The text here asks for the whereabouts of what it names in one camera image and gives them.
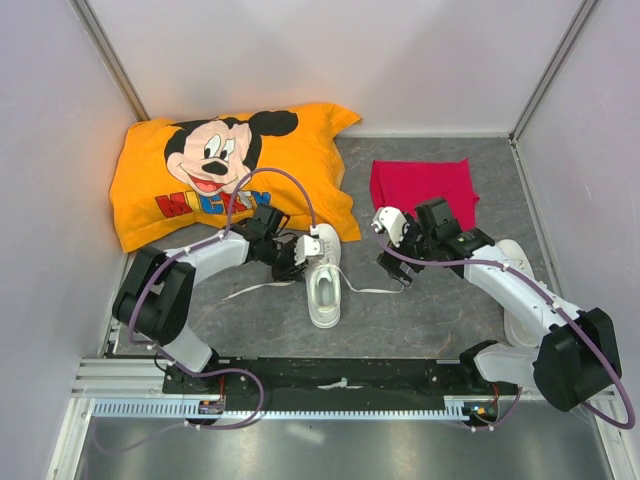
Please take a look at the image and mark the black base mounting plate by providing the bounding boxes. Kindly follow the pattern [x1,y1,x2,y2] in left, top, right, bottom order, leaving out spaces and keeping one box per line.
[162,357,517,410]

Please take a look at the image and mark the aluminium rail frame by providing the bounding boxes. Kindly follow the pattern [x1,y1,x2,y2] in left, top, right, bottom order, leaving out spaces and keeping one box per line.
[35,358,639,479]

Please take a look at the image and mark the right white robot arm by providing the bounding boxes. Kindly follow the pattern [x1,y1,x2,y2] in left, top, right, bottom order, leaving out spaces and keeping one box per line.
[372,198,621,412]

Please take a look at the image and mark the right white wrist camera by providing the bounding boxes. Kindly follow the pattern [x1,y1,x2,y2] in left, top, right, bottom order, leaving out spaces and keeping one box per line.
[371,206,417,249]

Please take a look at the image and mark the red folded cloth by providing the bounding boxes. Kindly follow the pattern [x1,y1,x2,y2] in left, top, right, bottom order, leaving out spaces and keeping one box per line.
[369,159,479,230]

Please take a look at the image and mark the orange Mickey Mouse pillow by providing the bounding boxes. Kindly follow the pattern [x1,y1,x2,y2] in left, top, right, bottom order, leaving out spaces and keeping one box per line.
[110,103,361,252]

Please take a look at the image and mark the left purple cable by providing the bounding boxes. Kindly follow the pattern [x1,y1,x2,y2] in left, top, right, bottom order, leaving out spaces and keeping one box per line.
[92,167,321,454]

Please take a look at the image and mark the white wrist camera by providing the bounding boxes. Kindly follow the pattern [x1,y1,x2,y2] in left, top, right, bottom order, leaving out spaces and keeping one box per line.
[371,206,417,249]
[294,235,325,265]

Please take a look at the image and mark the grey slotted cable duct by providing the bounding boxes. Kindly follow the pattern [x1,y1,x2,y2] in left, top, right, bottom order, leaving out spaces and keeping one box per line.
[92,398,469,421]

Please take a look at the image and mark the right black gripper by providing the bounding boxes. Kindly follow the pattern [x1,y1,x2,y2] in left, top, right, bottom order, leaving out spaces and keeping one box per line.
[376,212,437,287]

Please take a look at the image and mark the white sneaker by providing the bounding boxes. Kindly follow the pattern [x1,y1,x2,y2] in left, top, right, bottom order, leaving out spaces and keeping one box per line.
[222,223,409,330]
[496,239,537,348]

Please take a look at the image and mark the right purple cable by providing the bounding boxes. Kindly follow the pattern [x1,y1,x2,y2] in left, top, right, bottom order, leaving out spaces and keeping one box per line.
[372,224,636,432]

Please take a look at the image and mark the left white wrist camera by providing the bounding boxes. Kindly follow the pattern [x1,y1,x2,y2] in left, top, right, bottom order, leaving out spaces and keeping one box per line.
[294,235,325,265]

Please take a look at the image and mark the purple cable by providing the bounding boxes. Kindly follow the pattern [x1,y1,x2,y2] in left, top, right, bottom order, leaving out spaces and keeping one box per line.
[92,167,321,454]
[372,224,636,432]

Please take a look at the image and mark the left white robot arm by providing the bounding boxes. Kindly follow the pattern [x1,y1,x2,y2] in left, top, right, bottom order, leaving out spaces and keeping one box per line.
[112,204,305,393]

